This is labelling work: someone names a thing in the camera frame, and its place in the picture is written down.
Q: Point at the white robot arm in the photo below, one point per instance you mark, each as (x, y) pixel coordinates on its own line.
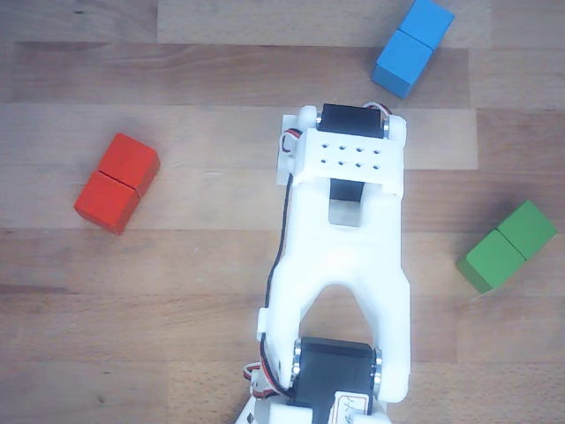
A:
(344, 256)

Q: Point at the long red block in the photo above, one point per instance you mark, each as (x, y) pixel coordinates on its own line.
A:
(110, 199)

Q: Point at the long blue block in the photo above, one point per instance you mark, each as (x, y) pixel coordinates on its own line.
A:
(406, 53)

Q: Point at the long green block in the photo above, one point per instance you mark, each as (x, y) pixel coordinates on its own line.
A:
(499, 256)

